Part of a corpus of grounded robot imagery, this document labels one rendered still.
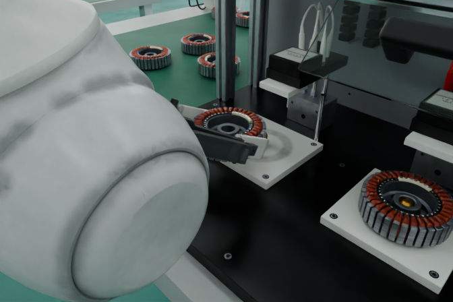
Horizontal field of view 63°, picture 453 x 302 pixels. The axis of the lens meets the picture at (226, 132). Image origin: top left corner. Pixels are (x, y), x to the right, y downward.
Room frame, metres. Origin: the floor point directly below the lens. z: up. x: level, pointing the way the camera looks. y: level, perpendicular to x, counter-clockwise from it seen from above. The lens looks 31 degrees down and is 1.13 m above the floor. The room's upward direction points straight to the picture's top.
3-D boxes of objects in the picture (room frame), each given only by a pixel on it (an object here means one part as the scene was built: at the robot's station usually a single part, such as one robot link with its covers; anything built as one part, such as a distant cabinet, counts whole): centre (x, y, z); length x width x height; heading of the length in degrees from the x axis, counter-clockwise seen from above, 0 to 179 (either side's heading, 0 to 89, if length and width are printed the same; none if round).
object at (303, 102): (0.63, -0.16, 0.80); 0.08 x 0.05 x 0.06; 45
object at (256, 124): (0.47, 0.00, 0.84); 0.11 x 0.11 x 0.04
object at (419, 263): (0.36, -0.23, 0.78); 0.15 x 0.15 x 0.01; 45
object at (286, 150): (0.53, -0.06, 0.78); 0.15 x 0.15 x 0.01; 45
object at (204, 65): (0.93, 0.02, 0.77); 0.11 x 0.11 x 0.04
